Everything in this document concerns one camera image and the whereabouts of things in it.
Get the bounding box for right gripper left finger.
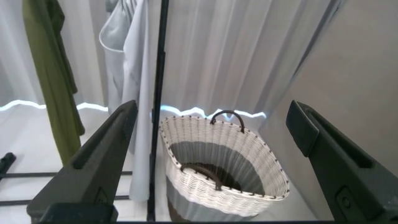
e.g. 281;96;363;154
26;99;139;222

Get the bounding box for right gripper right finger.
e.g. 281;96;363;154
285;99;398;222

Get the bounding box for green long-sleeved shirt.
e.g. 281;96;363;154
22;0;86;166

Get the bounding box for pale grey garment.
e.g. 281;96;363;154
98;0;155;202

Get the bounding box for black clothes rack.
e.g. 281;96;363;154
0;0;170;222

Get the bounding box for white laundry basket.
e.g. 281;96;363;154
159;110;290;222

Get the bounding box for white curtain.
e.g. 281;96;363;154
0;0;343;121

